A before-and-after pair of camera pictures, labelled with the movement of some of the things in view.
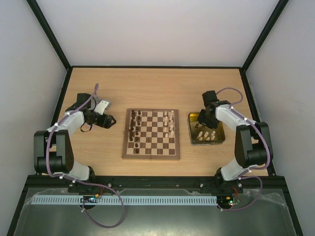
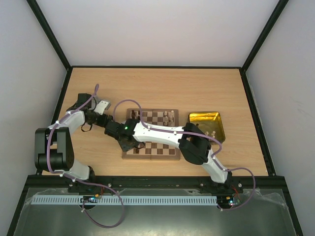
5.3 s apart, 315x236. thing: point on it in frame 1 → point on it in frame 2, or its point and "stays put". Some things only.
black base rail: (107, 183) stays put
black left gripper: (106, 125) stays put
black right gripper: (206, 120) → (128, 144)
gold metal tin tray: (201, 134) stays put
